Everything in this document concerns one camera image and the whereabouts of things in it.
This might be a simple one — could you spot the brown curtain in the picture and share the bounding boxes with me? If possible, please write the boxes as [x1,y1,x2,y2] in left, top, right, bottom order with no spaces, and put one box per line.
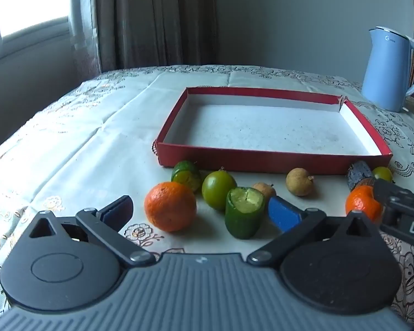
[92,0,219,73]

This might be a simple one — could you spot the light blue electric kettle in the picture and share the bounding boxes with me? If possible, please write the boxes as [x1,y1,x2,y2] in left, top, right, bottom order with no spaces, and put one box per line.
[361,26,414,113]

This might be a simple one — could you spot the large brown longan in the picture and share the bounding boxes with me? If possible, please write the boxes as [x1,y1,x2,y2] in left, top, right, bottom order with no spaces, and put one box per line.
[286,168,315,197]

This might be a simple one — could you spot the red cardboard box tray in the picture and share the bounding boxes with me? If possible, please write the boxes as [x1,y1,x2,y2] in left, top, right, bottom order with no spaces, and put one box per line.
[155,87,393,175]

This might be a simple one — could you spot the window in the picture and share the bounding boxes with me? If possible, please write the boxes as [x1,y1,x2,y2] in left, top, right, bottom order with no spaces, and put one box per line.
[0,0,73,67]

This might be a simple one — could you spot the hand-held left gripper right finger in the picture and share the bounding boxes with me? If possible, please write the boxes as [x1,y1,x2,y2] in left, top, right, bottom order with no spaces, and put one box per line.
[246,195,383,268]

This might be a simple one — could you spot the large orange tangerine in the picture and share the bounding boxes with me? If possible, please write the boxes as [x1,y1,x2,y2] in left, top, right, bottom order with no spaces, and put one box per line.
[144,181,197,232]

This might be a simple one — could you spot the tall cut cucumber piece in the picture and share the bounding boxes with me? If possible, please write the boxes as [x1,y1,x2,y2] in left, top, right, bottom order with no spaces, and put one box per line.
[225,187,266,240]

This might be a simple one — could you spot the small brown longan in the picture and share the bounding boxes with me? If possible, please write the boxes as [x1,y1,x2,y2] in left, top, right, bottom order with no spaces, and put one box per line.
[253,183,276,201]

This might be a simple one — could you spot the sheer lace curtain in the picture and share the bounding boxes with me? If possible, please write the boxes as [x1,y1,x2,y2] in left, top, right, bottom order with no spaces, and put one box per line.
[68,0,101,81]

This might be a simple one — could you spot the dark grey eggplant piece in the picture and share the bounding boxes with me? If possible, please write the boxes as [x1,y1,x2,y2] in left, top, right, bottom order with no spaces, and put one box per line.
[346,161,376,192]

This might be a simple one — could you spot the white floral tablecloth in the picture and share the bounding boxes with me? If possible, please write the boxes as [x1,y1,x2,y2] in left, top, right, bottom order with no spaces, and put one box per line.
[0,64,414,325]

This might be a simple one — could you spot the small green lime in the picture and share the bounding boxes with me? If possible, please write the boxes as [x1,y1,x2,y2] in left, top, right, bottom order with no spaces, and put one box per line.
[372,166,393,183]

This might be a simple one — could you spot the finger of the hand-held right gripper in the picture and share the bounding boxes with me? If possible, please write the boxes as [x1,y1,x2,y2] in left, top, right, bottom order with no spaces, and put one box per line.
[373,178,409,214]

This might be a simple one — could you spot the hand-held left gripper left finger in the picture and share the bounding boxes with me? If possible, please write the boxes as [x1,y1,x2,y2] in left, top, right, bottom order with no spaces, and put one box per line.
[28,195,156,268]

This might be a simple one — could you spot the small orange tangerine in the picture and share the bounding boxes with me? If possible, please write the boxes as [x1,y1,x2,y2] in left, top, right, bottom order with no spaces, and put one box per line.
[345,185,384,223]

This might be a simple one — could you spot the large green lime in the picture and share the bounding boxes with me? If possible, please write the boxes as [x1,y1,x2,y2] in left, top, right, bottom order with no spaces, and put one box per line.
[202,168,237,211]

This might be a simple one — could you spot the short cut cucumber piece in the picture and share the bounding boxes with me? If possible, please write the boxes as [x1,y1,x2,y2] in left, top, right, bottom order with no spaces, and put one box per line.
[171,160,203,193]

